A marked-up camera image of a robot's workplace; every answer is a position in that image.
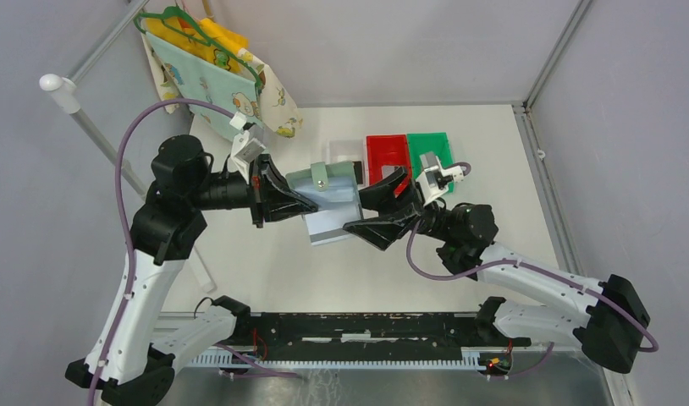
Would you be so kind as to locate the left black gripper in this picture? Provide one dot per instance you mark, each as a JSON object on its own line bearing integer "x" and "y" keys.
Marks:
{"x": 262, "y": 169}

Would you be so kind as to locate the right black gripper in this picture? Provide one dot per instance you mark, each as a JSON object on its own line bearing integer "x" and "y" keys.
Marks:
{"x": 382, "y": 233}

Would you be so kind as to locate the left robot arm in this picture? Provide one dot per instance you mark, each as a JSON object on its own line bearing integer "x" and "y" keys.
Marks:
{"x": 127, "y": 365}

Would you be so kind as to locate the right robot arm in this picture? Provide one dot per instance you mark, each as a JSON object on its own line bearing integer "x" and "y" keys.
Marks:
{"x": 469, "y": 250}

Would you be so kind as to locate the white grey card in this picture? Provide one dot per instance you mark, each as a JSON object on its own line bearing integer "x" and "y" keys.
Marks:
{"x": 389, "y": 171}

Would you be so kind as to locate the black card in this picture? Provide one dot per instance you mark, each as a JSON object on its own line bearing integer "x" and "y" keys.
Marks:
{"x": 359, "y": 172}

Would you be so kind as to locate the red plastic bin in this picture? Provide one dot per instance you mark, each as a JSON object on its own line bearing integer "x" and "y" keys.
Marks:
{"x": 385, "y": 149}

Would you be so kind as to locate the white plastic bin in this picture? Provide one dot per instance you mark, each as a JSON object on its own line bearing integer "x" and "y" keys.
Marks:
{"x": 348, "y": 151}

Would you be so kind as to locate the cream printed cloth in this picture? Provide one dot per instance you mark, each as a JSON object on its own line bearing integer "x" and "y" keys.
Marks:
{"x": 278, "y": 111}

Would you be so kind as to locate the green plastic bin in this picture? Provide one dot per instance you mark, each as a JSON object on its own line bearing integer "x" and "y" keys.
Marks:
{"x": 421, "y": 143}

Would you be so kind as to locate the light blue printed cloth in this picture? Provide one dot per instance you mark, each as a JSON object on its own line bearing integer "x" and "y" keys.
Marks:
{"x": 198, "y": 79}

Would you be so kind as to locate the green clothes hanger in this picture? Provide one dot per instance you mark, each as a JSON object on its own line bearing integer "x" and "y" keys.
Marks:
{"x": 203, "y": 38}

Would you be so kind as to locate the white clothes rack pole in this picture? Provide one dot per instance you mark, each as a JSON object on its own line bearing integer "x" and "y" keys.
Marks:
{"x": 62, "y": 90}

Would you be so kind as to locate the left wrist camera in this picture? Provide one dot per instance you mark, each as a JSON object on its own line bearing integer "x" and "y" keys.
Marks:
{"x": 247, "y": 145}

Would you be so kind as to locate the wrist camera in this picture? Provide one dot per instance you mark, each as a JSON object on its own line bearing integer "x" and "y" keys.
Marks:
{"x": 247, "y": 145}
{"x": 434, "y": 179}

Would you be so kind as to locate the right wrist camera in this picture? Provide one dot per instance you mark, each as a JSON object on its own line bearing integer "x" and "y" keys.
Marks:
{"x": 434, "y": 179}

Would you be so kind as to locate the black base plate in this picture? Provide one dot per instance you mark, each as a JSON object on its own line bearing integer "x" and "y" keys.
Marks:
{"x": 363, "y": 336}

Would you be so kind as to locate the aluminium frame rail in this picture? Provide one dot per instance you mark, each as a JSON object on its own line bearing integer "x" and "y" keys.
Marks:
{"x": 604, "y": 332}

